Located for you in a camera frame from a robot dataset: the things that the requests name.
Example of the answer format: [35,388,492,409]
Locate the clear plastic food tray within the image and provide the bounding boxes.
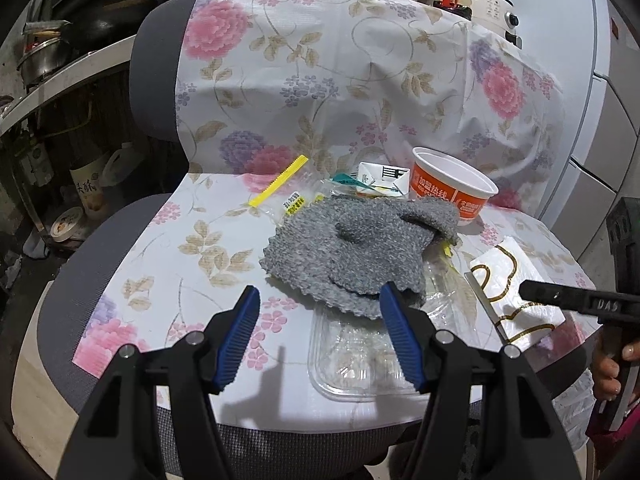
[307,246,489,402]

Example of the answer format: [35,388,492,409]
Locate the white paper napkin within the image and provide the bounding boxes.
[466,236,566,351]

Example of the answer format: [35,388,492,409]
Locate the grey knitted cloth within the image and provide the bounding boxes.
[260,194,460,320]

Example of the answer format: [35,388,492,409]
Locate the orange white instant noodle bowl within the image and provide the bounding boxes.
[409,148,499,226]

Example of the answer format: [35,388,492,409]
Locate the person's right hand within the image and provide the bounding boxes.
[591,338,640,401]

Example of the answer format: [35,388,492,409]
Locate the small white carton box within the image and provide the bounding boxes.
[356,162,410,198]

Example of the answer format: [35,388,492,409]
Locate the yellow strip plastic bag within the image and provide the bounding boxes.
[248,155,337,226]

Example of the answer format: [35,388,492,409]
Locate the floral plastic tablecloth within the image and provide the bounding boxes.
[71,0,601,434]

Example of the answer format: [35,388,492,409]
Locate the silver refrigerator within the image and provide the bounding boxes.
[510,0,639,257]

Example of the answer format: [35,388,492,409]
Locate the grey office chair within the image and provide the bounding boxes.
[37,0,591,478]

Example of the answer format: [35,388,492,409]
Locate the metal cooking pot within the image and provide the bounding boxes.
[17,20,75,88]

